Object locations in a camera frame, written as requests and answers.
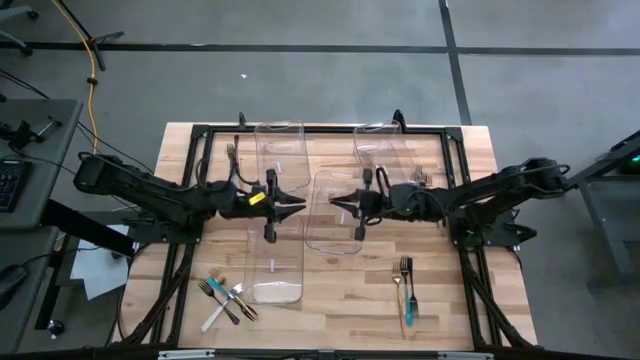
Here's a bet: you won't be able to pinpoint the black desk device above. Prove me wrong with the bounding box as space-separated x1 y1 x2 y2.
0 263 29 311

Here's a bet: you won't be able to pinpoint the silver metal bracket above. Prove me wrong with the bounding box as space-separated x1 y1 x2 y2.
437 351 495 360
157 349 217 360

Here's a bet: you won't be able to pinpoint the black tripod stand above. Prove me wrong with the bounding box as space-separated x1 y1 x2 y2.
54 0 126 72

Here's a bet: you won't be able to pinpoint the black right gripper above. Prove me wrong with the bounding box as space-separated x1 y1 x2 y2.
329 168 396 242

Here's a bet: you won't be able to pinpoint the gold fork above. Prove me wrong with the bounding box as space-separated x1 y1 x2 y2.
208 267 251 314
392 261 407 340

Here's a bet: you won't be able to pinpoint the black desk clamp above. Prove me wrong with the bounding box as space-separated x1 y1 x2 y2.
0 115 64 150

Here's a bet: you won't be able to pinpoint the green-lit black device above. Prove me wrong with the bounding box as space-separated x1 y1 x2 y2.
619 149 640 176

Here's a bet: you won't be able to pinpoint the clear plastic bin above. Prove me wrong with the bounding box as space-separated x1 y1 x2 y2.
253 121 312 196
304 168 370 256
243 214 305 306
352 121 419 194

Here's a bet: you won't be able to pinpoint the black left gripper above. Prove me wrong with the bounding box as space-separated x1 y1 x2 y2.
242 168 307 245

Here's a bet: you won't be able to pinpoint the yellow cable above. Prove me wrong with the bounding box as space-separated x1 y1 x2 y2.
49 0 100 151

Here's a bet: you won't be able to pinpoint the backlit black keyboard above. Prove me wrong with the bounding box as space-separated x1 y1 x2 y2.
0 158 27 214

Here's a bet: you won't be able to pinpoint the grey desk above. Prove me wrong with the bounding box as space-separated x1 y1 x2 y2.
0 225 60 354
0 98 84 231

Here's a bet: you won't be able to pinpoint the grey office chair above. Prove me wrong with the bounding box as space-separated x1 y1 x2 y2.
0 0 40 57

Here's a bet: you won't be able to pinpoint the white paper sheets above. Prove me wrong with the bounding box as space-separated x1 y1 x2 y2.
69 223 132 301

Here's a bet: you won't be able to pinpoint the silver fork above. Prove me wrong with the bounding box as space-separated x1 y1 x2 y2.
407 256 420 318

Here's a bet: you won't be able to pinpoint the grey side stand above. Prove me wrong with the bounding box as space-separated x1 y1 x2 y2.
569 130 640 291

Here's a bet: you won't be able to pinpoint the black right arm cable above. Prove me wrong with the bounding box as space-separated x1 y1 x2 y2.
373 164 396 190

